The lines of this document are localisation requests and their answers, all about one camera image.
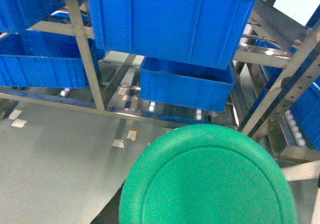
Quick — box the green mushroom push button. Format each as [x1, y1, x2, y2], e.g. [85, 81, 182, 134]
[119, 124, 298, 224]

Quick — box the blue bin below shelf right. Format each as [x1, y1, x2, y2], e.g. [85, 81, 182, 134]
[140, 57, 236, 112]

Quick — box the blue bin below shelf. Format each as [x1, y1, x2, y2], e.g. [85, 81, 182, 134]
[0, 30, 89, 89]
[140, 57, 236, 112]

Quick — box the stainless steel roller shelf rack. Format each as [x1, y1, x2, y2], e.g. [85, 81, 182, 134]
[0, 0, 320, 181]

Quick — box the large blue bin upper shelf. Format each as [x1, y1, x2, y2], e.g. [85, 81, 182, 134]
[88, 0, 258, 69]

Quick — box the blue bin below shelf left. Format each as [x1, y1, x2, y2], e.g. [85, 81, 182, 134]
[0, 30, 89, 89]

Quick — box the far left blue bin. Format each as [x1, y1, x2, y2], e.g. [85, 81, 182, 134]
[0, 0, 65, 34]

